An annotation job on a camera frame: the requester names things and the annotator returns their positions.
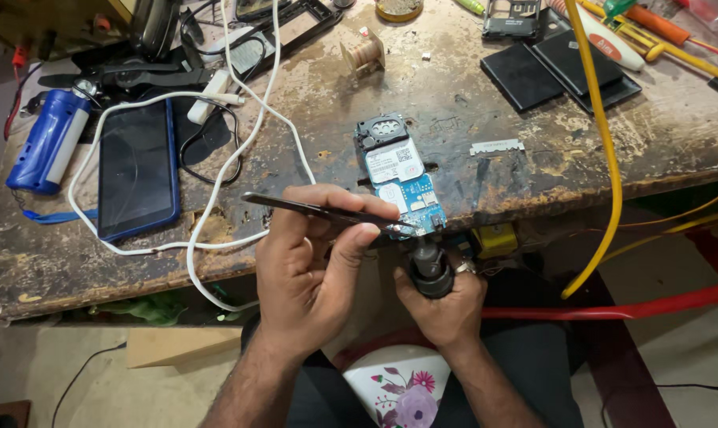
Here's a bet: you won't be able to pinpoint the person's left hand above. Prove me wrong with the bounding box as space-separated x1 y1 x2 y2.
255 183 401 361

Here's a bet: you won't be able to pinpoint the person's right hand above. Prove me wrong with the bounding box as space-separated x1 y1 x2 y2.
393 256 488 353

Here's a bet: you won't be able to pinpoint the black hot air nozzle tool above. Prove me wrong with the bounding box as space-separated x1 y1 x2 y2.
408 237 456 300

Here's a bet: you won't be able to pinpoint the black metal tweezers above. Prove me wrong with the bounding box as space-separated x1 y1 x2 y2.
241 191 420 231

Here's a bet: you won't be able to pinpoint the floral white stool seat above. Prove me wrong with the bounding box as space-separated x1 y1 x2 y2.
341 345 452 428

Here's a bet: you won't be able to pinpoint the yellow box under table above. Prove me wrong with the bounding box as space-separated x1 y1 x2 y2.
471 222 519 260

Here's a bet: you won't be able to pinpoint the blue phone circuit board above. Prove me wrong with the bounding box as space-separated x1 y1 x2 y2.
353 112 448 240

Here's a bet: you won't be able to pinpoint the silver razor blade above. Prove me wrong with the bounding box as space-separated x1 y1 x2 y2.
469 138 525 157

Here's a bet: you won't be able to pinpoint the blue smartphone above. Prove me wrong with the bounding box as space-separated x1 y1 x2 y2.
96 97 182 243

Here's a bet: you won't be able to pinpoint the white charger adapter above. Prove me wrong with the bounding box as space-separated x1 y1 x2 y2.
187 69 232 126

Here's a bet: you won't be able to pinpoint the black phone battery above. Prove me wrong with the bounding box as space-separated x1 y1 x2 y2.
479 41 566 114

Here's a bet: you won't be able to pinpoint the black wrist watch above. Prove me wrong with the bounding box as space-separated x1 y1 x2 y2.
37 64 215 91

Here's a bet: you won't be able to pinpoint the black phone back cover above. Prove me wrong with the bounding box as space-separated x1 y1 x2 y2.
530 29 643 115

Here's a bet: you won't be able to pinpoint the blue and white torch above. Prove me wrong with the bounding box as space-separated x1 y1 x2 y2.
6 88 92 196

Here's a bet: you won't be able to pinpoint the round flux tin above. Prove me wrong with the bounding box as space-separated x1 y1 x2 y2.
375 0 425 24

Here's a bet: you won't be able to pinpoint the black phone housing with slots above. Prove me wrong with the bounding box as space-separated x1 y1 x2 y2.
481 0 543 42

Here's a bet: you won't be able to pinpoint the white tube with orange label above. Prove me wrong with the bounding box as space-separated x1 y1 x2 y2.
546 0 646 73

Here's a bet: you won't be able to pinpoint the white charging cable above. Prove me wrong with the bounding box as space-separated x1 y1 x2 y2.
66 0 317 313

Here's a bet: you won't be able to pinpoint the thin black cable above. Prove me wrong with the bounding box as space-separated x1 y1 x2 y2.
178 0 276 186

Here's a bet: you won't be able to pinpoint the red hose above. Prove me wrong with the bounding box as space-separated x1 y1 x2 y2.
481 278 718 322

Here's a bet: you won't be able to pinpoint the thick yellow hose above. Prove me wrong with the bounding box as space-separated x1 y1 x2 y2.
560 0 625 300

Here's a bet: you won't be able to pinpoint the copper wire spool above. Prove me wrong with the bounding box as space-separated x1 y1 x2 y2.
339 28 387 79

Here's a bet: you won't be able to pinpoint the black floor cable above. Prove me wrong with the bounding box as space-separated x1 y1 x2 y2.
50 341 128 428

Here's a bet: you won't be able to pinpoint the blue lanyard strap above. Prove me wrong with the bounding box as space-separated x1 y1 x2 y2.
22 207 99 225

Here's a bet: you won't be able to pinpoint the black phone frame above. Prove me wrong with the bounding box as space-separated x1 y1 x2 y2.
235 0 344 79

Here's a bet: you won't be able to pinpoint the thin orange wire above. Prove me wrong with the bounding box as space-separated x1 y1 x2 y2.
616 171 718 231

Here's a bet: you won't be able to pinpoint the red wire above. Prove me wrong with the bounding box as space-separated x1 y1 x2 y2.
2 45 43 142

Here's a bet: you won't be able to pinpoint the yellow handled screwdriver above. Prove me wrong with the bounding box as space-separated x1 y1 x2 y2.
579 0 718 88

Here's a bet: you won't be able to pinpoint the orange handled screwdriver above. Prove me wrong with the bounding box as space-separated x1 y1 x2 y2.
623 3 718 72

